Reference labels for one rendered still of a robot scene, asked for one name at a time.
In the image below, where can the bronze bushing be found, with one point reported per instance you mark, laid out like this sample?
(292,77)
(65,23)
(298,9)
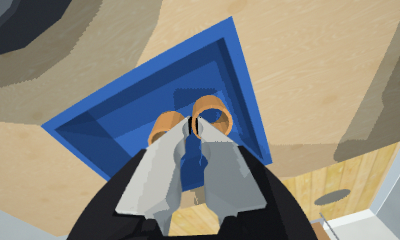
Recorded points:
(224,123)
(165,122)

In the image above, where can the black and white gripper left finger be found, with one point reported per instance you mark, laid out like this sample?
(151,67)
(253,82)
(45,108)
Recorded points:
(147,187)

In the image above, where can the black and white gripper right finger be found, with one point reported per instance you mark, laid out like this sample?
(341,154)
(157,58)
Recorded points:
(237,183)

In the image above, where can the blue crate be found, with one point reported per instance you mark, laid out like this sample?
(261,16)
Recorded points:
(107,136)

